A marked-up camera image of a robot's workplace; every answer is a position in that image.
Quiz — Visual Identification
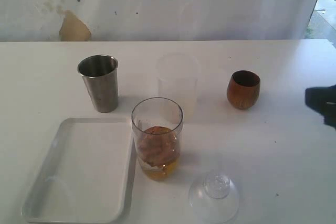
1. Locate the brown wooden cup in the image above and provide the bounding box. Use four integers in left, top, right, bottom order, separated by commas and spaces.
227, 70, 260, 110

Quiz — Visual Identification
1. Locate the clear plastic dome lid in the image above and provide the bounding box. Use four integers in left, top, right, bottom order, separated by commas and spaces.
188, 169, 239, 223

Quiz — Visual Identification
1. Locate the clear glass jar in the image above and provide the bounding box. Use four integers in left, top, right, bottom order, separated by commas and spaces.
131, 97, 184, 181

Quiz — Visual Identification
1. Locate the grey metal cup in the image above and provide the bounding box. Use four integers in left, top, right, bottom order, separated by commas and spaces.
77, 55, 119, 113

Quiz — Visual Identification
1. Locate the translucent plastic measuring cup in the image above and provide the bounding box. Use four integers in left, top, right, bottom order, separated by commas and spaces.
156, 53, 200, 123

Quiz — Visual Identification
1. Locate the clear plastic tray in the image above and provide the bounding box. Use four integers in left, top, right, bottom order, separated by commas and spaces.
21, 117, 133, 223

